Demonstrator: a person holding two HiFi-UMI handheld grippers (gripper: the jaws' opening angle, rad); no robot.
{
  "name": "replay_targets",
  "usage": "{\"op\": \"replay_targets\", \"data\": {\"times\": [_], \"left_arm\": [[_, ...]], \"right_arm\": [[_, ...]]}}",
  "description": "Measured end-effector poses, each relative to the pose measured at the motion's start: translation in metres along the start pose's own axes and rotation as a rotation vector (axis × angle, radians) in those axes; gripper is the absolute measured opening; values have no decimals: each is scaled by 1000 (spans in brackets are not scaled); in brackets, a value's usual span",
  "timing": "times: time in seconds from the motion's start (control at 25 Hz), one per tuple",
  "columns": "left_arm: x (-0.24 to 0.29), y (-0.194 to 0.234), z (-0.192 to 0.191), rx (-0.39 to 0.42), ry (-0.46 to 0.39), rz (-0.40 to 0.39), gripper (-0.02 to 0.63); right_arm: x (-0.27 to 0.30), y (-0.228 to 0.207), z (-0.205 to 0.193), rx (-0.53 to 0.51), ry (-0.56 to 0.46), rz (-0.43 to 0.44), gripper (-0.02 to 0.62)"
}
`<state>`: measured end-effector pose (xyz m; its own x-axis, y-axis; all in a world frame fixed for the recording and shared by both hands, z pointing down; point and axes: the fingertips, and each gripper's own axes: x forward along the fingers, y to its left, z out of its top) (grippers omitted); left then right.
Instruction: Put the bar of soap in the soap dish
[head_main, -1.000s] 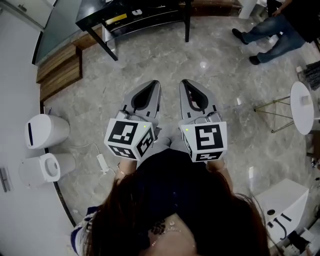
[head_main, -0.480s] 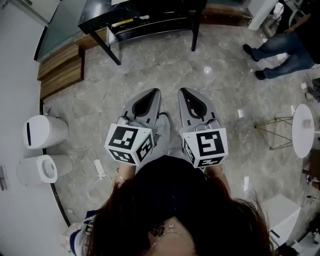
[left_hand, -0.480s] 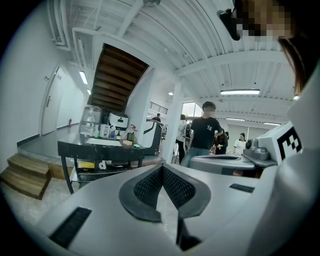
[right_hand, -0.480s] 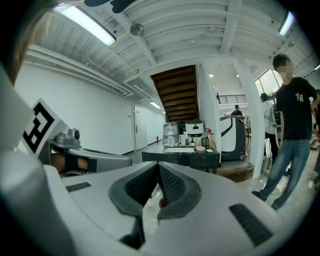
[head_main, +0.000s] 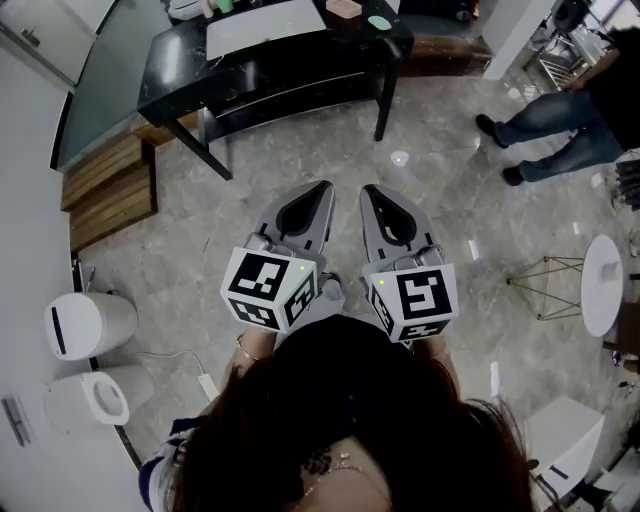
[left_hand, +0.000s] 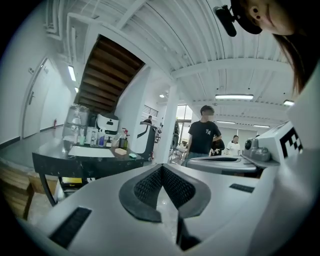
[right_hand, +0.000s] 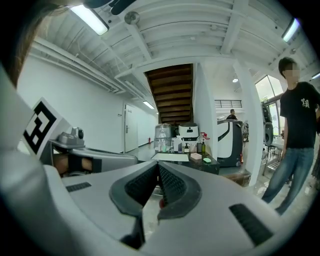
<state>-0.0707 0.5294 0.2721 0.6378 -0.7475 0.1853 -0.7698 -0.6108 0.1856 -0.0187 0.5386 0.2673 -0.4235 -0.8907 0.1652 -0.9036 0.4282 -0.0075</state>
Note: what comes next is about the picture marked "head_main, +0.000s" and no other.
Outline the white power adapter with cable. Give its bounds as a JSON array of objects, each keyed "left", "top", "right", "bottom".
[{"left": 130, "top": 348, "right": 220, "bottom": 402}]

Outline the round white side table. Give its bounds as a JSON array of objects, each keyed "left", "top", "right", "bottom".
[{"left": 505, "top": 233, "right": 626, "bottom": 339}]

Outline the person's black top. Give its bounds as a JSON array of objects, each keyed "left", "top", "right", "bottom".
[{"left": 199, "top": 313, "right": 461, "bottom": 481}]

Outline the wooden step platform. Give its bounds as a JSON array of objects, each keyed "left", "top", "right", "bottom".
[{"left": 59, "top": 130, "right": 160, "bottom": 254}]

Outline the white cylindrical trash bin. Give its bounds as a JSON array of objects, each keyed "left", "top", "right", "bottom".
[{"left": 43, "top": 291, "right": 140, "bottom": 362}]

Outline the white square box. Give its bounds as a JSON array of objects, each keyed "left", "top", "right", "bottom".
[{"left": 523, "top": 396, "right": 607, "bottom": 497}]

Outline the person's striped sleeve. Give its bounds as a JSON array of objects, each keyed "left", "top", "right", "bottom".
[{"left": 136, "top": 415, "right": 204, "bottom": 512}]

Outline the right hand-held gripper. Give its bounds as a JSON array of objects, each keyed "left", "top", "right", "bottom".
[{"left": 359, "top": 184, "right": 460, "bottom": 345}]

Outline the thin rose gold bracelet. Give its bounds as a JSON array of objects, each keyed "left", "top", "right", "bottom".
[{"left": 236, "top": 333, "right": 267, "bottom": 362}]

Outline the metal door handle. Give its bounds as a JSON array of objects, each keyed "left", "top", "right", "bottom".
[{"left": 1, "top": 395, "right": 32, "bottom": 448}]

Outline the metal wire rack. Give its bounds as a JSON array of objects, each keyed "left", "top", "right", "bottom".
[{"left": 528, "top": 17, "right": 604, "bottom": 94}]

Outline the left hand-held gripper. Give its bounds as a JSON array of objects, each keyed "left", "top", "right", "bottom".
[{"left": 219, "top": 179, "right": 337, "bottom": 335}]

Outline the person's grey shoe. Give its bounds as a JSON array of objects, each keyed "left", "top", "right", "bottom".
[{"left": 317, "top": 271, "right": 347, "bottom": 315}]

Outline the person's right forearm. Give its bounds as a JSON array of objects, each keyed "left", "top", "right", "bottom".
[{"left": 409, "top": 335, "right": 454, "bottom": 364}]

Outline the person's left forearm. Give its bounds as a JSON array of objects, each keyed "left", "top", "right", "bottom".
[{"left": 222, "top": 327, "right": 279, "bottom": 389}]

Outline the black office chair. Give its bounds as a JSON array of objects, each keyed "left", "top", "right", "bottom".
[{"left": 551, "top": 0, "right": 592, "bottom": 32}]

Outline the thin chain necklace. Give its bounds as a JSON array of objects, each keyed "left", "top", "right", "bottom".
[{"left": 302, "top": 448, "right": 394, "bottom": 504}]

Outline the black marble table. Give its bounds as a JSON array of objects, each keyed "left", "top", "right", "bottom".
[{"left": 136, "top": 0, "right": 417, "bottom": 182}]

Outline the white bin with open lid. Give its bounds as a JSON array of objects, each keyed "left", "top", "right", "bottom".
[{"left": 41, "top": 363, "right": 156, "bottom": 442}]

